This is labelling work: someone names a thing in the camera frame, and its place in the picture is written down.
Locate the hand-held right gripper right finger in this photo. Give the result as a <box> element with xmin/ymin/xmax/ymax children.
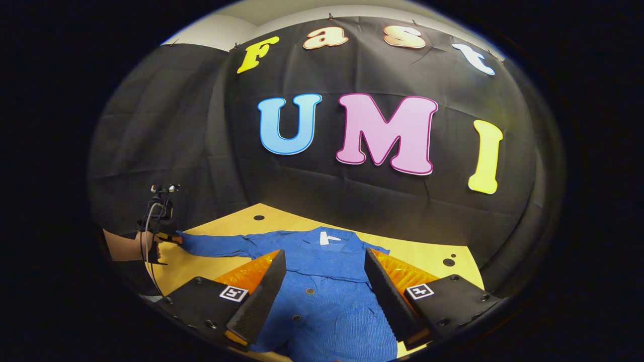
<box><xmin>363</xmin><ymin>247</ymin><xmax>504</xmax><ymax>348</ymax></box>

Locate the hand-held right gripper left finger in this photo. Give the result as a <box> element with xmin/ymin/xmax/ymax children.
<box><xmin>156</xmin><ymin>249</ymin><xmax>288</xmax><ymax>347</ymax></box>

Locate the blue knit jacket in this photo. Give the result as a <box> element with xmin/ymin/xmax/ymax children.
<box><xmin>176</xmin><ymin>226</ymin><xmax>399</xmax><ymax>362</ymax></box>

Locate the black backdrop cloth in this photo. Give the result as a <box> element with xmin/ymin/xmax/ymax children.
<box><xmin>88</xmin><ymin>15</ymin><xmax>564</xmax><ymax>302</ymax></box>

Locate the grey cable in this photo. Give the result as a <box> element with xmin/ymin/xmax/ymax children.
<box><xmin>143</xmin><ymin>201</ymin><xmax>167</xmax><ymax>297</ymax></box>

